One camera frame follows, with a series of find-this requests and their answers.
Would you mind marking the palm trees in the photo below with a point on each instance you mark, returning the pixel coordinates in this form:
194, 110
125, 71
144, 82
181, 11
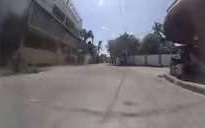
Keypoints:
89, 41

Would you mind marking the grey concrete road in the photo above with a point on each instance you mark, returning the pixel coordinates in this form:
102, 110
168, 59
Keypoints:
90, 96

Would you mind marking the row of trees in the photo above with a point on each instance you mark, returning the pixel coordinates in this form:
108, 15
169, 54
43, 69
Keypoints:
133, 43

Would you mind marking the grey multi-storey building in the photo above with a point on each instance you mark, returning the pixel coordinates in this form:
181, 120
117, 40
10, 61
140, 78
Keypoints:
40, 33

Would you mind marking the concrete kerb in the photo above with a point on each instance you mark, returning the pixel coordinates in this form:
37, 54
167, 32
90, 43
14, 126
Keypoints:
186, 84

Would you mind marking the reddish building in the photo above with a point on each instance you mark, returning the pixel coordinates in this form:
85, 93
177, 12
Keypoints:
193, 30

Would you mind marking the white boundary wall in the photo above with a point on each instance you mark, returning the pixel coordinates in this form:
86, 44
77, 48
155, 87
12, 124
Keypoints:
146, 60

